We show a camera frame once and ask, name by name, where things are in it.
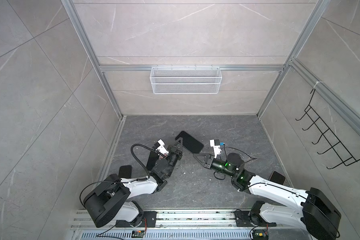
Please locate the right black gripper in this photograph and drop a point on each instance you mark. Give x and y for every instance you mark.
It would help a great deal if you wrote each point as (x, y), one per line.
(208, 161)

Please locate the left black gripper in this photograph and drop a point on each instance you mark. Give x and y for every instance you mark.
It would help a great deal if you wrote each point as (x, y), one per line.
(176, 152)

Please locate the phone with black screen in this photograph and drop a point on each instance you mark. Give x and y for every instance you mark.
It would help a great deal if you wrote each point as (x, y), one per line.
(125, 172)

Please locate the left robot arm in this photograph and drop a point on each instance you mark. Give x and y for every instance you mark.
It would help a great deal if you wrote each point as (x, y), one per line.
(110, 198)

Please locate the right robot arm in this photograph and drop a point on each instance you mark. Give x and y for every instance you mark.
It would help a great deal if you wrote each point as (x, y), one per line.
(308, 210)

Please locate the white wire mesh basket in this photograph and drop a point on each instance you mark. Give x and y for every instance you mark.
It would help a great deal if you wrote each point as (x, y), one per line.
(185, 80)

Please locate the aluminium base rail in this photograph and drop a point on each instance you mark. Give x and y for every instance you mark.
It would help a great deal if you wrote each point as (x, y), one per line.
(220, 224)

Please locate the black wire hook rack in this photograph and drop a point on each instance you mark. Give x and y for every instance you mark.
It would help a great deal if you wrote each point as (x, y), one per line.
(327, 135)

